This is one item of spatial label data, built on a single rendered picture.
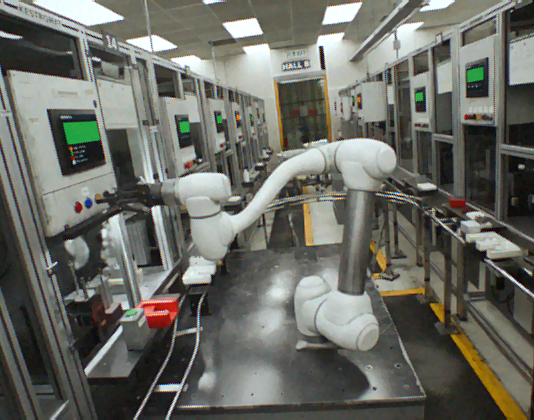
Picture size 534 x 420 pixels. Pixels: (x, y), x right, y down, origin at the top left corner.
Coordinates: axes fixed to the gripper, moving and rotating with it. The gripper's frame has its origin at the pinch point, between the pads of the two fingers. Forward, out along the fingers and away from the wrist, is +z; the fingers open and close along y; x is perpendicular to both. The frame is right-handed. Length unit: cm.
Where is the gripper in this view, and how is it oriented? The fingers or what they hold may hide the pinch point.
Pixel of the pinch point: (107, 199)
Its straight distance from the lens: 129.9
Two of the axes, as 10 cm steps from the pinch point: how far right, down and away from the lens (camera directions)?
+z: -9.9, 1.0, 1.1
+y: -1.2, -9.7, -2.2
